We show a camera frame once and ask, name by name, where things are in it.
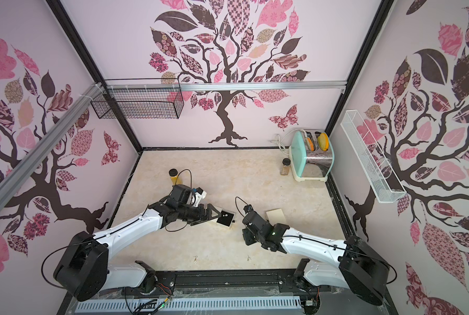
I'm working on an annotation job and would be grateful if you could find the cream drawer jewelry box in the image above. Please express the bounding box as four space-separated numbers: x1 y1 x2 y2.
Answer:
216 210 235 228

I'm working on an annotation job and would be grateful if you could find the white slotted cable duct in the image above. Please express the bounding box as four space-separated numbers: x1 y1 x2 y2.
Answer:
74 296 301 314

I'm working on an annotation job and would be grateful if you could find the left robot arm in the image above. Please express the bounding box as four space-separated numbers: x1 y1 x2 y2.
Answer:
53 185 222 301

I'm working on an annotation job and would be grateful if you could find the yellow spice jar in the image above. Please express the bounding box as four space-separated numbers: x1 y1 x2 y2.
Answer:
168 169 181 186

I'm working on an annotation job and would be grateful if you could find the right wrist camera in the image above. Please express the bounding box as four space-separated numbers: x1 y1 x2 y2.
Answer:
243 204 254 215

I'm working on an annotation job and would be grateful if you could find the aluminium rail back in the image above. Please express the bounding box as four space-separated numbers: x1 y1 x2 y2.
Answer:
107 81 347 91

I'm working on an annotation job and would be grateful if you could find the white wire shelf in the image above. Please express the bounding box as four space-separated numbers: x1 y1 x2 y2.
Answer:
341 110 407 203

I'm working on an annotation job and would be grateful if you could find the aluminium rail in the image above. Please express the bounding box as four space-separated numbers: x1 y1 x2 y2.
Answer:
107 81 347 91
0 83 101 211

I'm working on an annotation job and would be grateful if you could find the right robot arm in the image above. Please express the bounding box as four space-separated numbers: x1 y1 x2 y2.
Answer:
242 205 392 306

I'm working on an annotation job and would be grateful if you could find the mint green toaster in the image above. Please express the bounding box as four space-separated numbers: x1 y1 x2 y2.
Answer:
288 129 335 182

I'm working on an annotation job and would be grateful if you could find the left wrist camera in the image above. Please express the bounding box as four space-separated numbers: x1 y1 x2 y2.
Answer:
192 187 207 203

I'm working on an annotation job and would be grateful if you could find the aluminium rail left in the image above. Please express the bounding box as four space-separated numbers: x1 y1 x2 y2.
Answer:
0 83 101 211

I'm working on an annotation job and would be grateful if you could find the white toaster cable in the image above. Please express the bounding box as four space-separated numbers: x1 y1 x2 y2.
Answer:
269 128 310 157

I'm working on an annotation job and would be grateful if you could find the black wire basket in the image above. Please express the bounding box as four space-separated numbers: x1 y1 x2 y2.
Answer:
91 79 185 119

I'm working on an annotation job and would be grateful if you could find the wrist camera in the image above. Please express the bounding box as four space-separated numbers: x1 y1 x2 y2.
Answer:
243 204 254 215
192 187 207 203

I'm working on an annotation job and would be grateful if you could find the brown spice jar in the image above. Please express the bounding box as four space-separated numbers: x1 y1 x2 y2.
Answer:
280 157 291 176

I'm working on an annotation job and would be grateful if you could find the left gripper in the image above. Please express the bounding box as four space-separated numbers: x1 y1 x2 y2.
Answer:
177 204 221 227

